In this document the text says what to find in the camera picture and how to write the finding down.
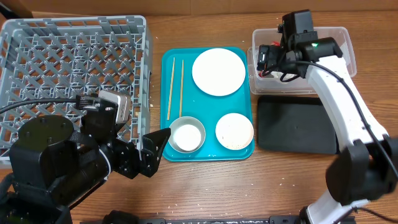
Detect wooden chopstick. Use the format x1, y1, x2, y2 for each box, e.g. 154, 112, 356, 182
167, 57, 175, 121
178, 60, 185, 118

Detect small white plate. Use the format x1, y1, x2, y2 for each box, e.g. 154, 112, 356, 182
215, 113, 254, 151

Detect red snack wrapper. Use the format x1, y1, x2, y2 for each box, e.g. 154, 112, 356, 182
271, 41, 280, 46

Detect small white cup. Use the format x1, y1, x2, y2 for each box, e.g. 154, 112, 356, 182
174, 124, 201, 152

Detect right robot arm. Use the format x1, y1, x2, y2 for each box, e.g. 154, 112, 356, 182
257, 9, 397, 223

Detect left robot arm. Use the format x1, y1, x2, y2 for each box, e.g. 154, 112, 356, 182
1, 109, 171, 223

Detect black waste tray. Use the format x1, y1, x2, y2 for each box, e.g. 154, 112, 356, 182
257, 95, 340, 154

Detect grey dishwasher rack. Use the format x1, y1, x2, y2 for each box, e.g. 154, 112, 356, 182
1, 16, 153, 169

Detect clear plastic bin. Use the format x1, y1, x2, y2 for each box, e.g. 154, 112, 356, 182
248, 27, 357, 95

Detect grey metal bowl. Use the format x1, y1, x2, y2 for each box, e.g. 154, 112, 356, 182
169, 116, 206, 153

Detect large white plate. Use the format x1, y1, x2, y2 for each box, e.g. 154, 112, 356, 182
192, 48, 246, 96

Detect teal serving tray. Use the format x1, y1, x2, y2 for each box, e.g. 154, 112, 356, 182
160, 48, 254, 162

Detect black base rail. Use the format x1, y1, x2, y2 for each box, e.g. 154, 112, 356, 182
80, 217, 312, 224

